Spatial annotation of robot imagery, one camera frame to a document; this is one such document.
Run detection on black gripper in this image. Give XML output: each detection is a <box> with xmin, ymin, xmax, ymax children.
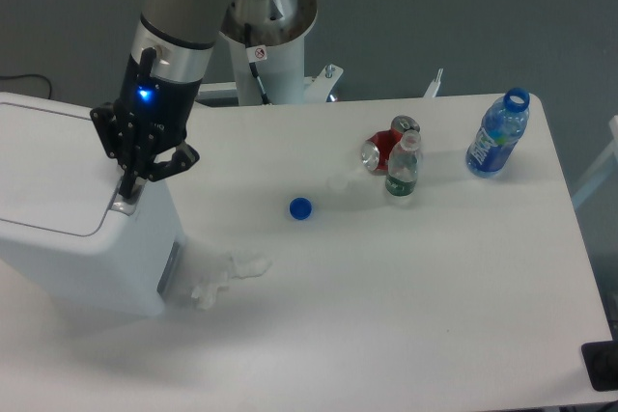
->
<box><xmin>90</xmin><ymin>56</ymin><xmax>201</xmax><ymax>199</ymax></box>

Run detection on white push-top trash can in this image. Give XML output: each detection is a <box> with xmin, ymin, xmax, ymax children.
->
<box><xmin>1</xmin><ymin>93</ymin><xmax>185</xmax><ymax>316</ymax></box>

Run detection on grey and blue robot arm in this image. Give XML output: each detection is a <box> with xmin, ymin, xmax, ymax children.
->
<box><xmin>91</xmin><ymin>0</ymin><xmax>318</xmax><ymax>198</ymax></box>

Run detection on crushed red soda can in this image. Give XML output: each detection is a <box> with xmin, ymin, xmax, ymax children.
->
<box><xmin>360</xmin><ymin>115</ymin><xmax>420</xmax><ymax>175</ymax></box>

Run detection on crumpled white tissue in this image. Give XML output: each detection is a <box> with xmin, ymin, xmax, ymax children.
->
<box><xmin>188</xmin><ymin>251</ymin><xmax>272</xmax><ymax>311</ymax></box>

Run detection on blue bottle cap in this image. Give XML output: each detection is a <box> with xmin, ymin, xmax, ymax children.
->
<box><xmin>289</xmin><ymin>197</ymin><xmax>313</xmax><ymax>221</ymax></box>

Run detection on small clear green-label bottle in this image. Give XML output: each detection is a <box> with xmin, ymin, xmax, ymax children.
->
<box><xmin>385</xmin><ymin>129</ymin><xmax>423</xmax><ymax>197</ymax></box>

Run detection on blue plastic drink bottle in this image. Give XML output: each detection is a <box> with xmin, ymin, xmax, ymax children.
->
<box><xmin>465</xmin><ymin>87</ymin><xmax>530</xmax><ymax>179</ymax></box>

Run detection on white furniture at right edge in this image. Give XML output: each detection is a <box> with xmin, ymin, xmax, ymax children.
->
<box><xmin>571</xmin><ymin>116</ymin><xmax>617</xmax><ymax>210</ymax></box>

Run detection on black device at table edge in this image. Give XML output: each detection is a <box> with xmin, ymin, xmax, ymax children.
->
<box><xmin>581</xmin><ymin>341</ymin><xmax>617</xmax><ymax>392</ymax></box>

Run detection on black cable on floor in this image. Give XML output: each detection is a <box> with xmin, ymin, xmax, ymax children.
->
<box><xmin>0</xmin><ymin>73</ymin><xmax>53</xmax><ymax>96</ymax></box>

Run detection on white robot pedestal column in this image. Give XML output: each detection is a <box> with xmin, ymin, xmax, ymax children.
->
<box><xmin>220</xmin><ymin>0</ymin><xmax>317</xmax><ymax>106</ymax></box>

